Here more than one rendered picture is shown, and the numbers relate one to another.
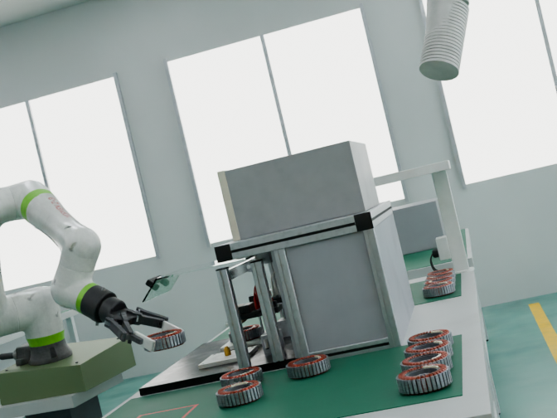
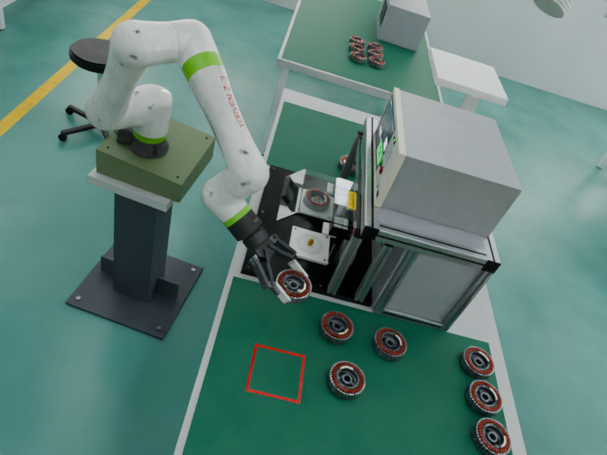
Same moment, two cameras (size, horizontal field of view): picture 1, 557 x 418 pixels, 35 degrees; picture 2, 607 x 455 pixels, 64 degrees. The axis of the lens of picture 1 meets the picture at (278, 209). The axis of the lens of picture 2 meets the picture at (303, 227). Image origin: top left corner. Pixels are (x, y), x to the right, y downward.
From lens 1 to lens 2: 1.79 m
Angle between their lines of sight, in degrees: 44
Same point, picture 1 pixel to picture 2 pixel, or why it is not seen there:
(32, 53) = not seen: outside the picture
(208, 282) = not seen: outside the picture
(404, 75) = not seen: outside the picture
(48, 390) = (144, 185)
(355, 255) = (463, 277)
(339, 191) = (481, 218)
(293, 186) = (451, 195)
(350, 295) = (439, 294)
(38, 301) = (157, 111)
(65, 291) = (219, 208)
